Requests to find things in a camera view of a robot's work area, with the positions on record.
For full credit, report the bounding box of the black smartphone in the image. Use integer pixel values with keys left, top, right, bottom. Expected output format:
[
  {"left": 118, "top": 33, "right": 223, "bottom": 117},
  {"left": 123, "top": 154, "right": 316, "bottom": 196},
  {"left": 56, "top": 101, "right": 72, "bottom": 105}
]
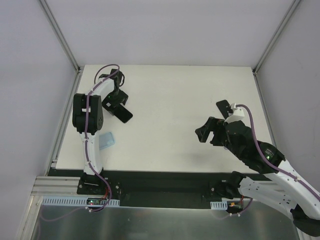
[
  {"left": 216, "top": 99, "right": 234, "bottom": 120},
  {"left": 114, "top": 104, "right": 133, "bottom": 124}
]

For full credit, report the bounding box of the light blue phone case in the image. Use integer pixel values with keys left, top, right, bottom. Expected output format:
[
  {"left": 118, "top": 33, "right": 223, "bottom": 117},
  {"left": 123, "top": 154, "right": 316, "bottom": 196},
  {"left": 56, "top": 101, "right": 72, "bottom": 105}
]
[{"left": 99, "top": 132, "right": 115, "bottom": 151}]

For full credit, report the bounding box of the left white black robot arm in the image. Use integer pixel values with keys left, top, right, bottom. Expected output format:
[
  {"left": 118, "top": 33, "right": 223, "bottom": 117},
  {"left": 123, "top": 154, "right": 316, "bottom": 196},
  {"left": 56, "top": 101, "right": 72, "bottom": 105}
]
[{"left": 72, "top": 64, "right": 133, "bottom": 197}]

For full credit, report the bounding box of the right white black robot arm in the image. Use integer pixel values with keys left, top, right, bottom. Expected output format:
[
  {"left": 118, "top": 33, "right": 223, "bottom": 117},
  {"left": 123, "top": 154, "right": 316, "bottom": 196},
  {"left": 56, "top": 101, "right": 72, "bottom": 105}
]
[{"left": 195, "top": 117, "right": 320, "bottom": 237}]

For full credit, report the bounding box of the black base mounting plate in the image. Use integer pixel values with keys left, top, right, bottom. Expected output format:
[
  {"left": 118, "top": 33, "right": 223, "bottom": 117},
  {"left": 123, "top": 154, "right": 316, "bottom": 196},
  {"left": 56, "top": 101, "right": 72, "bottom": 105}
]
[{"left": 48, "top": 169, "right": 243, "bottom": 209}]

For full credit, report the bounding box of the right white cable duct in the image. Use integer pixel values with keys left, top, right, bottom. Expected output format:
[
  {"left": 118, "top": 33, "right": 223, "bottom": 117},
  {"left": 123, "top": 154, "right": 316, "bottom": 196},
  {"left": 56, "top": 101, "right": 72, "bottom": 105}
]
[{"left": 210, "top": 200, "right": 228, "bottom": 211}]

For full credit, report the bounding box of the white cable duct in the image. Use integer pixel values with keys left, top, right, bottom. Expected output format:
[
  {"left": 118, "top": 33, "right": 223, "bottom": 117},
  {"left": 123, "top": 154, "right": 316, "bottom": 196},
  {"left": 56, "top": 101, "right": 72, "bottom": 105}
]
[
  {"left": 42, "top": 196, "right": 120, "bottom": 208},
  {"left": 210, "top": 200, "right": 228, "bottom": 211}
]

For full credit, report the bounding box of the left aluminium frame post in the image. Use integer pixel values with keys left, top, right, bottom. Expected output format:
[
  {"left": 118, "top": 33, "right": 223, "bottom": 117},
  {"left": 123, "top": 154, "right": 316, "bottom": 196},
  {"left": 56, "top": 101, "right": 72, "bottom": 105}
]
[{"left": 37, "top": 0, "right": 81, "bottom": 73}]

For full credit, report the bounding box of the aluminium frame post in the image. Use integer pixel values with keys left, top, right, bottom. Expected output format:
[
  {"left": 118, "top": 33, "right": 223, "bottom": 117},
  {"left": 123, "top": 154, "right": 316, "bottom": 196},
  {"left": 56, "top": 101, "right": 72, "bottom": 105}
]
[
  {"left": 252, "top": 0, "right": 303, "bottom": 76},
  {"left": 37, "top": 0, "right": 81, "bottom": 73}
]

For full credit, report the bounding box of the front aluminium rail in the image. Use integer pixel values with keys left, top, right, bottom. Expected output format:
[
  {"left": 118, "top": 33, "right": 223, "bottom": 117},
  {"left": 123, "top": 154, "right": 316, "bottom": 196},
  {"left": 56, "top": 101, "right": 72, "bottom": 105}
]
[{"left": 31, "top": 176, "right": 80, "bottom": 196}]

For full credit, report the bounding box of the left white cable duct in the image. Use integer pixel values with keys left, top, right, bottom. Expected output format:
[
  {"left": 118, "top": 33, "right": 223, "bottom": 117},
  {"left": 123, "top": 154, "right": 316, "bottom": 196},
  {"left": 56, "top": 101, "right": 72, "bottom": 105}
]
[{"left": 42, "top": 196, "right": 120, "bottom": 208}]

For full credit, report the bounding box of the right aluminium frame post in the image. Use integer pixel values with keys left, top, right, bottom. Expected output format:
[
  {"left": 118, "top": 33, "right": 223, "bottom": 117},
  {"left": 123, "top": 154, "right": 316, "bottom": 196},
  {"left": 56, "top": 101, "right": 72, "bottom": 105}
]
[{"left": 252, "top": 0, "right": 303, "bottom": 76}]

